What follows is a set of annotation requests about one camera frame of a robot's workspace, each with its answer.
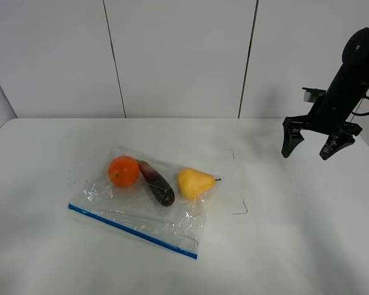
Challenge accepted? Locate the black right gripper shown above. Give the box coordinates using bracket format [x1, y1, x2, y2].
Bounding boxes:
[281, 91, 362, 160]

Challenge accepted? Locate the clear zip bag blue zipper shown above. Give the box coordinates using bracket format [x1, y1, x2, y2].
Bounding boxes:
[68, 146, 223, 259]

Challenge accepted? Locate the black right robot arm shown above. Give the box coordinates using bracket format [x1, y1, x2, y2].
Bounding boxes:
[281, 28, 369, 160]

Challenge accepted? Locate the yellow pear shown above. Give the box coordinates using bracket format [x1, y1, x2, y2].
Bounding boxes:
[177, 168, 221, 200]

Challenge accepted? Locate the purple eggplant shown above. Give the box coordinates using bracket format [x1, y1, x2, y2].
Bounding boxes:
[136, 160, 175, 207]

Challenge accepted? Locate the orange fruit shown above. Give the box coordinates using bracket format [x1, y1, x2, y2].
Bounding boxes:
[107, 155, 140, 187]

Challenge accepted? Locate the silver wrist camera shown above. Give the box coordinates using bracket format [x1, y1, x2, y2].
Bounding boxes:
[302, 87, 326, 103]

